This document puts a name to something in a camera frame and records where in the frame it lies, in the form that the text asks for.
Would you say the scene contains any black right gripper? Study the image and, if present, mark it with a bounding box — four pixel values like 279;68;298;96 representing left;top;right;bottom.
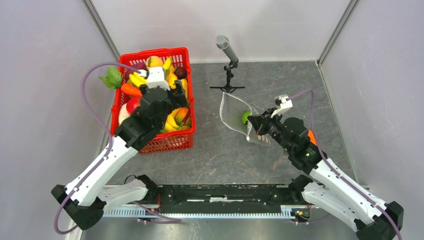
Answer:
247;107;293;153

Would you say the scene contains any red toy apple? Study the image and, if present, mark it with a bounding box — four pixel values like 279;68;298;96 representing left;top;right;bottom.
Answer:
126;97;141;115

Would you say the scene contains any green toy watermelon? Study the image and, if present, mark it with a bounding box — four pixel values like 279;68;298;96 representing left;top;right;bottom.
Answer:
241;110;251;127

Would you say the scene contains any clear dotted zip bag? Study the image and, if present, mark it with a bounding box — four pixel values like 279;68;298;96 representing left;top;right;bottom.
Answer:
219;92;271;147

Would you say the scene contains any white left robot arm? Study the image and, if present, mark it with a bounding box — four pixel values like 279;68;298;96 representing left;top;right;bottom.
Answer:
51;80;188;234

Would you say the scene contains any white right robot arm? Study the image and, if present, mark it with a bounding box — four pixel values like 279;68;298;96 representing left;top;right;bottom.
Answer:
247;112;404;240

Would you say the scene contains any orange tape roll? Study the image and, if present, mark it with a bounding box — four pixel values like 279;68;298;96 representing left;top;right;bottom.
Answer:
308;129;317;146

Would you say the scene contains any dark purple plum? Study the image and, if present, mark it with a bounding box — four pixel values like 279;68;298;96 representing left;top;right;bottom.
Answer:
174;66;188;80

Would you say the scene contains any yellow banana bunch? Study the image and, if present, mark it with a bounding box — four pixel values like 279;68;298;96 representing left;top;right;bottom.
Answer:
160;108;192;133
127;57;173;87

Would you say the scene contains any red plastic basket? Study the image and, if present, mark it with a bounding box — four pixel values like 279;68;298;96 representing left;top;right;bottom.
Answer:
119;47;196;154

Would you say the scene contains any yellow peach with leaf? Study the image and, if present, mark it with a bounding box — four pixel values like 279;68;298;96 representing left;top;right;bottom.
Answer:
145;55;164;70

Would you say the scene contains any orange toy carrot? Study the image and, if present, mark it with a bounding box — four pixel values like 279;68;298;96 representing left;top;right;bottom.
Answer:
120;83;142;97

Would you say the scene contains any green lettuce leaf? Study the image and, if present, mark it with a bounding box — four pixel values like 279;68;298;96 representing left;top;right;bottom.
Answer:
99;66;123;90

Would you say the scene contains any silver microphone on stand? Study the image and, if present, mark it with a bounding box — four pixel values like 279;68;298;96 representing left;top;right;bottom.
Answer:
209;35;247;94

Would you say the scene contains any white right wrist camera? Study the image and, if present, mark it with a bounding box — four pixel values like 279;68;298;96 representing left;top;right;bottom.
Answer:
271;94;293;118

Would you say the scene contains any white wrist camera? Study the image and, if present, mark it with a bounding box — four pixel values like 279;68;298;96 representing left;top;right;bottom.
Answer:
271;94;293;118
138;66;171;90

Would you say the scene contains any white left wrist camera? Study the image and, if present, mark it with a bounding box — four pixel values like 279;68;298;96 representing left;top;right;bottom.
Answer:
138;66;171;90

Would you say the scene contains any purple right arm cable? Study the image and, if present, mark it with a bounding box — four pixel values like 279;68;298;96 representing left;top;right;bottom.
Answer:
287;88;404;240

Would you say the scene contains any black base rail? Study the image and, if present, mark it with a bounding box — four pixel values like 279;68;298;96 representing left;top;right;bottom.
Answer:
139;184;308;214

